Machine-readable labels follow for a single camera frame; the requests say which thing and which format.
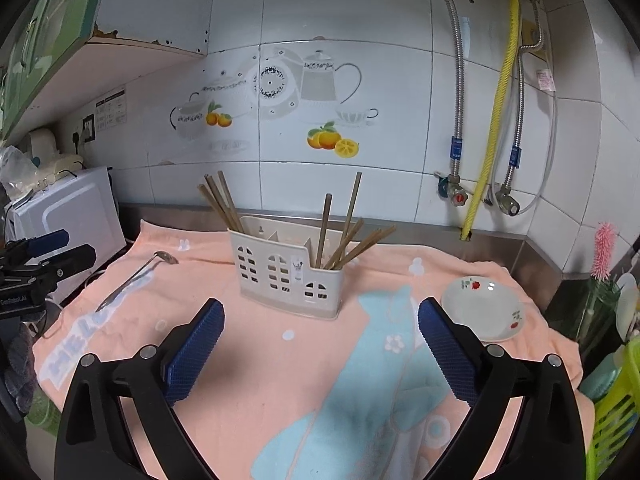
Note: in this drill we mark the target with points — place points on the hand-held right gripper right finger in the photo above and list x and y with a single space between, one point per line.
447 350

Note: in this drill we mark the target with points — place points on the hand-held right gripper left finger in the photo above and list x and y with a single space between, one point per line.
195 345

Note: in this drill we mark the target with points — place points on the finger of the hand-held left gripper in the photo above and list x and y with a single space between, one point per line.
47 242
70 260

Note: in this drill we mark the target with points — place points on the cream plastic utensil holder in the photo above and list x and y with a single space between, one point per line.
260 270

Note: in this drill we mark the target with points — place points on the white microwave oven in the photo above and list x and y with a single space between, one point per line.
75 210

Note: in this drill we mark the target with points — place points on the white floral plate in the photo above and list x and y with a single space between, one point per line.
480 310

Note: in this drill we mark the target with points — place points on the beige kitchen appliance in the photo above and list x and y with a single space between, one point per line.
55 160

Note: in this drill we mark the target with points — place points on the clear plastic bag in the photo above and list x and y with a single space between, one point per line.
15 165

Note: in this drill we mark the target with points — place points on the metal ladle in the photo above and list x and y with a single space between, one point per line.
167 258

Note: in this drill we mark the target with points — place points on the peach printed towel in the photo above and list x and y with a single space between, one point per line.
300 385

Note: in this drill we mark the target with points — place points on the pale green plastic basket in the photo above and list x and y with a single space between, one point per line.
42 410

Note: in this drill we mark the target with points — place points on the white notice sticker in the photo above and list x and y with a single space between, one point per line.
111 110

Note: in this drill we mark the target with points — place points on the teal plastic bottle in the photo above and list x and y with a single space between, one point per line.
600 377

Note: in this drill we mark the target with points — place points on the glass jar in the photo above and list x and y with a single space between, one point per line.
597 310

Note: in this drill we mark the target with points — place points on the steel angle valve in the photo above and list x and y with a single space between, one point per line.
507 201

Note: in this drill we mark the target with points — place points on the lime green plastic basket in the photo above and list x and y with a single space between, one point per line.
620 410

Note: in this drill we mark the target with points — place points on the white plastic spoon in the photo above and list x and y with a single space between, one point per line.
627 305

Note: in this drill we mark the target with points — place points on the pink bottle brush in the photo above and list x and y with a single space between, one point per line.
604 250

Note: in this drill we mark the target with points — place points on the pink paper tag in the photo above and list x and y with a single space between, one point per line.
546 80

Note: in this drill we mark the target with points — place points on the wall socket with plug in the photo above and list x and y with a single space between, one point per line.
77 142

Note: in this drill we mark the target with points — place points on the black wall switch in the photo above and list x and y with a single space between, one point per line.
89 129

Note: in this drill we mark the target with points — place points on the green wall cabinet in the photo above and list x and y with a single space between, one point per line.
50 10

